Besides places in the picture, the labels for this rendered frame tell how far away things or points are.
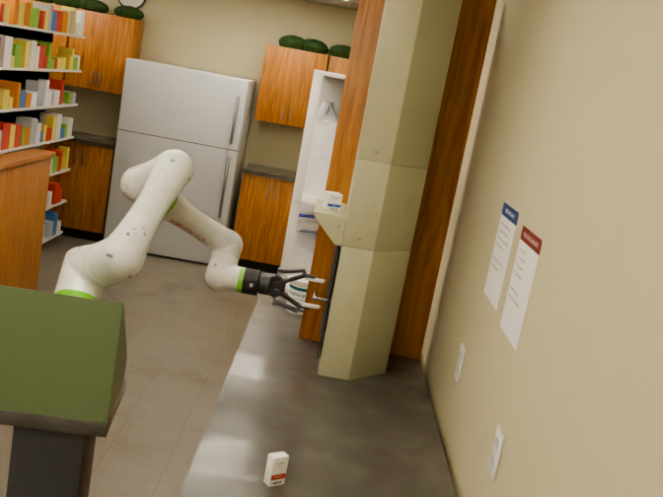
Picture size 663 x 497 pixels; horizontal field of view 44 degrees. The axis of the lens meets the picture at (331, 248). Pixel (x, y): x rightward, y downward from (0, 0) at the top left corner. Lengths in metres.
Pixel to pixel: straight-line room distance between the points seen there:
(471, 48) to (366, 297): 1.00
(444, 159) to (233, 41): 5.44
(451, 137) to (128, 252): 1.35
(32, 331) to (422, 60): 1.47
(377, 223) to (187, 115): 5.13
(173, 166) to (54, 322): 0.63
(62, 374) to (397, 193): 1.23
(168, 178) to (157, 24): 6.01
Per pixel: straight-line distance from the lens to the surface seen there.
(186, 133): 7.74
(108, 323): 2.24
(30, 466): 2.50
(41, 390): 2.34
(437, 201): 3.12
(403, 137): 2.74
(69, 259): 2.47
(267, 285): 2.88
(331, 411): 2.61
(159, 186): 2.51
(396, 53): 2.71
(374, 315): 2.87
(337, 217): 2.74
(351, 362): 2.87
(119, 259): 2.32
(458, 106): 3.10
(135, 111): 7.83
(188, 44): 8.41
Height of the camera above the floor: 1.95
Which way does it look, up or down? 12 degrees down
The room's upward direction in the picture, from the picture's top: 11 degrees clockwise
